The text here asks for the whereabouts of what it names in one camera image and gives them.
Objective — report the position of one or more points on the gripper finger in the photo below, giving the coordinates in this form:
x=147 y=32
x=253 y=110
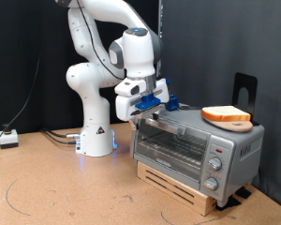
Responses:
x=135 y=125
x=155 y=116

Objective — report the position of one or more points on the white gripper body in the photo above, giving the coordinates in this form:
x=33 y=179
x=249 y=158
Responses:
x=125 y=106

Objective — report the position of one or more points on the small blue object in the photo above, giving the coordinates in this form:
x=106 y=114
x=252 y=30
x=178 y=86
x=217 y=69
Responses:
x=172 y=103

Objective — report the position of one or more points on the white bread slice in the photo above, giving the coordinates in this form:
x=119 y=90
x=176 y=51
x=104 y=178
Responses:
x=224 y=112

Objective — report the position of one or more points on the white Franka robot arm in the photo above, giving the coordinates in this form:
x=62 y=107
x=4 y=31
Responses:
x=90 y=78

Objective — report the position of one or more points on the silver oven knob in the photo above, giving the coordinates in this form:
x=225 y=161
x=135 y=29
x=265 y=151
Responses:
x=215 y=163
x=211 y=183

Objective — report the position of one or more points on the silver toaster oven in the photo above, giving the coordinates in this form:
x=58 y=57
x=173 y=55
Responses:
x=237 y=156

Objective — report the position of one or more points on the wooden slatted crate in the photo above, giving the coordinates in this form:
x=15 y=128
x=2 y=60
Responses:
x=178 y=190

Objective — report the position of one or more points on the round wooden cutting board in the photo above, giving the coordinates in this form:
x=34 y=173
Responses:
x=237 y=126

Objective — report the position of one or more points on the vertical metal pole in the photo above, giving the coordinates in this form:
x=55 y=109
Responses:
x=160 y=18

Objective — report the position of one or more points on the black metal bookend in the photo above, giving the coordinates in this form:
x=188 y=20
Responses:
x=245 y=81

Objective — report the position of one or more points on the black foam pad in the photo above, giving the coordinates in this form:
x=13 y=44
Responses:
x=244 y=192
x=228 y=203

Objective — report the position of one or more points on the emergency stop button box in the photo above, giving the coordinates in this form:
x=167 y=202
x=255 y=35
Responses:
x=8 y=137

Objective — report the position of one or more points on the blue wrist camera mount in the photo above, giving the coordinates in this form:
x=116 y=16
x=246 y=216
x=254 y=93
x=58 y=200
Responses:
x=148 y=101

